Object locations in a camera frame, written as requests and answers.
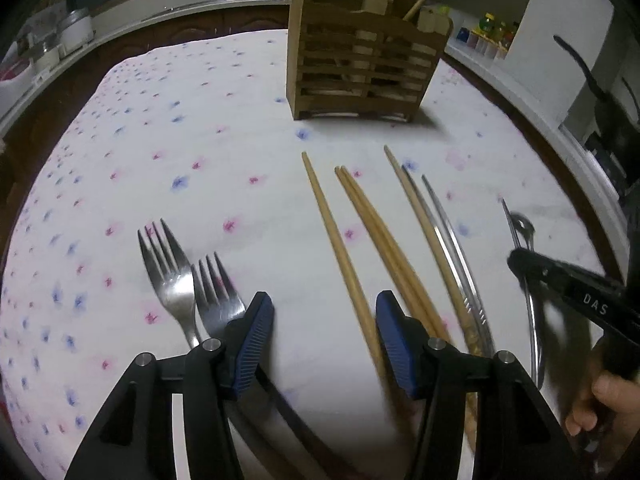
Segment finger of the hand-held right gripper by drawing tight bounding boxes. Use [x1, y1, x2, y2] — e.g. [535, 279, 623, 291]
[507, 247, 640, 331]

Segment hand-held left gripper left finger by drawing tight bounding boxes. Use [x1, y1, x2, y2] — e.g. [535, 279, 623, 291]
[64, 291, 275, 480]

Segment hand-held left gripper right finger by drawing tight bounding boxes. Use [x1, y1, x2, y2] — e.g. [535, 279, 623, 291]
[375, 290, 586, 480]

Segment small steel fork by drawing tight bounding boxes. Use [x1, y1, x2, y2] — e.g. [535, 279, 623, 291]
[191, 252, 249, 342]

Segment small steel spoon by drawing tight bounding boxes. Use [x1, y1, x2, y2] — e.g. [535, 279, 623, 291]
[501, 198, 547, 388]

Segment large steel fork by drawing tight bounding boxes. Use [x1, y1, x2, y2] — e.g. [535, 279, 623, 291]
[137, 218, 203, 352]

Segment wooden slatted utensil holder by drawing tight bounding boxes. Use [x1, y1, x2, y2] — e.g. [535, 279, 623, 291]
[286, 0, 454, 123]

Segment person's right hand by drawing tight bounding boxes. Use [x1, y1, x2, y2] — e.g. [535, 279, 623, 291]
[565, 376, 640, 466]

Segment gas stove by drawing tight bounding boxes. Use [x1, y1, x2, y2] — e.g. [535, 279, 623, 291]
[584, 127, 640, 201]

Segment black frying pan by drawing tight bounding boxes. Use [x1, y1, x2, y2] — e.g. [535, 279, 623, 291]
[552, 35, 640, 133]

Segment floral white tablecloth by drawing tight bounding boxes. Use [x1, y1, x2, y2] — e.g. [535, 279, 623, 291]
[0, 29, 621, 480]

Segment row of spice jars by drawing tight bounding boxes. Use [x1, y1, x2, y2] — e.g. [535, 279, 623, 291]
[456, 27, 511, 59]

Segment yellow drink bottles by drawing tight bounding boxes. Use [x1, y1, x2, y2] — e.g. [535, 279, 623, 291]
[477, 11, 521, 43]

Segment white rice cooker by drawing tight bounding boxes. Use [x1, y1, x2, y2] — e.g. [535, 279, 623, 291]
[0, 55, 40, 117]

